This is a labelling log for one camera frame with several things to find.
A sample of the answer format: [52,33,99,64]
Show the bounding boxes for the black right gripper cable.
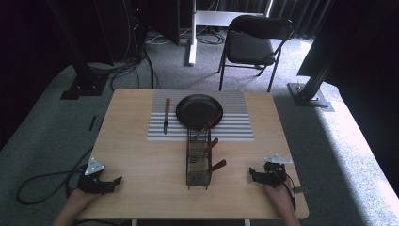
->
[273,169,298,214]

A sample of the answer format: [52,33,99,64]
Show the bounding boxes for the black metal stand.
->
[46,0,110,101]
[286,0,335,113]

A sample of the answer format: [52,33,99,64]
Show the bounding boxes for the black folding chair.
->
[217,14,295,94]

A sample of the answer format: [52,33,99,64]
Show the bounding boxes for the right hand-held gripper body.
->
[263,153,295,189]

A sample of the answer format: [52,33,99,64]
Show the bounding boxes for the bundle of floor cables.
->
[88,0,227,92]

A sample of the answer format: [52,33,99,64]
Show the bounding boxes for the wooden-handled fork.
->
[188,137,220,163]
[192,111,223,139]

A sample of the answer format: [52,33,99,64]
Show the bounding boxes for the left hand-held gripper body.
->
[76,156,109,195]

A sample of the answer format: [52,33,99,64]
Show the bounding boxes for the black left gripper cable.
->
[15,146,95,206]

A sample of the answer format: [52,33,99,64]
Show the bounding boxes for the white desk frame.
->
[187,0,273,67]

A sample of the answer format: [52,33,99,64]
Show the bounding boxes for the wooden-handled table knife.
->
[162,97,171,136]

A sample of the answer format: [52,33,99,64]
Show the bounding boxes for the dark curtain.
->
[215,0,333,40]

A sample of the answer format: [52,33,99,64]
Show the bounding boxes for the black wire cutlery rack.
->
[184,126,213,191]

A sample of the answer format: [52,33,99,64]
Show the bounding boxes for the person's right hand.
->
[263,176,295,205]

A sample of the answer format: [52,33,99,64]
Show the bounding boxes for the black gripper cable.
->
[15,146,95,206]
[273,169,298,214]

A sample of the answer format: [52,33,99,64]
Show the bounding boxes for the black round plate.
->
[175,93,225,129]

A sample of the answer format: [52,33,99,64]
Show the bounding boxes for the grey striped placemat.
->
[147,89,255,142]

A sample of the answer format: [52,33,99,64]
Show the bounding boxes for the wooden-handled spoon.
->
[206,158,228,174]

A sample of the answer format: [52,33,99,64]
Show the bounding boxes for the person's left hand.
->
[68,187,100,208]

